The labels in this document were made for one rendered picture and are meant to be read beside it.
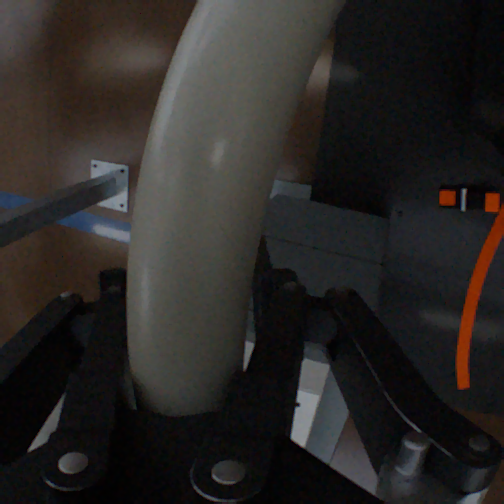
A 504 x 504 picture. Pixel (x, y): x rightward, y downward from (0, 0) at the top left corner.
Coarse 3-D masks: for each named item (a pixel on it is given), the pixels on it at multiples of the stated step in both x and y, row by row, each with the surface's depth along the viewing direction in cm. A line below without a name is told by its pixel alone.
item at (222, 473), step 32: (288, 288) 15; (288, 320) 13; (256, 352) 11; (288, 352) 11; (256, 384) 9; (288, 384) 9; (224, 416) 7; (256, 416) 7; (288, 416) 9; (224, 448) 6; (256, 448) 6; (192, 480) 6; (224, 480) 5; (256, 480) 6
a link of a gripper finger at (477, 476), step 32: (352, 320) 12; (352, 352) 11; (384, 352) 10; (352, 384) 11; (384, 384) 9; (416, 384) 9; (352, 416) 11; (384, 416) 9; (416, 416) 8; (448, 416) 8; (384, 448) 9; (448, 448) 7; (480, 448) 6; (448, 480) 6; (480, 480) 6
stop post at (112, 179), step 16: (96, 160) 163; (96, 176) 166; (112, 176) 163; (128, 176) 161; (64, 192) 140; (80, 192) 144; (96, 192) 153; (112, 192) 163; (16, 208) 122; (32, 208) 123; (48, 208) 129; (64, 208) 137; (80, 208) 146; (112, 208) 169; (0, 224) 110; (16, 224) 116; (32, 224) 123; (48, 224) 131; (0, 240) 111; (16, 240) 118
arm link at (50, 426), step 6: (60, 402) 51; (60, 408) 50; (54, 414) 49; (48, 420) 47; (54, 420) 48; (48, 426) 47; (54, 426) 47; (42, 432) 46; (48, 432) 46; (36, 438) 44; (42, 438) 45; (36, 444) 44; (30, 450) 43
